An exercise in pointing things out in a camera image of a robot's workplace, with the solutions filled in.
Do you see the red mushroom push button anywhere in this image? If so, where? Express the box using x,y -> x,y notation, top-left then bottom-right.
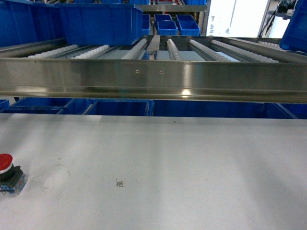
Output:
0,153 -> 28,195

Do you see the steel roller shelf rack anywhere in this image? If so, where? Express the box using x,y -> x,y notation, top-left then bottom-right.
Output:
0,35 -> 307,103

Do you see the large blue bin left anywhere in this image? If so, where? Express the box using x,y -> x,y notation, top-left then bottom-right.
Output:
0,0 -> 143,47

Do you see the large blue bin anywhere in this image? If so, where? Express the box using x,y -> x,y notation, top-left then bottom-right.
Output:
0,0 -> 143,47
279,0 -> 307,53

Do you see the large blue bin right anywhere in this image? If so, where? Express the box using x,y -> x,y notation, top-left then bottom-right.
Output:
279,0 -> 307,53

